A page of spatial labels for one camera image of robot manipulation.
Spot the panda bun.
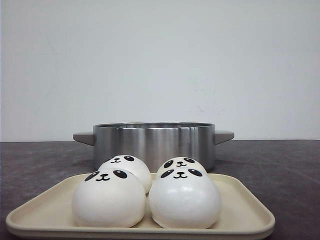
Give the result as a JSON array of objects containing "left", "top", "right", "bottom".
[
  {"left": 156, "top": 156, "right": 207, "bottom": 177},
  {"left": 148, "top": 167, "right": 222, "bottom": 229},
  {"left": 98, "top": 155, "right": 152, "bottom": 194},
  {"left": 71, "top": 168, "right": 146, "bottom": 228}
]

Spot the stainless steel steamer pot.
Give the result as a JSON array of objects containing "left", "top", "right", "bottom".
[{"left": 73, "top": 122, "right": 235, "bottom": 172}]

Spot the beige rectangular plastic tray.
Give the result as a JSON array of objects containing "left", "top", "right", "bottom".
[{"left": 6, "top": 173, "right": 276, "bottom": 240}]

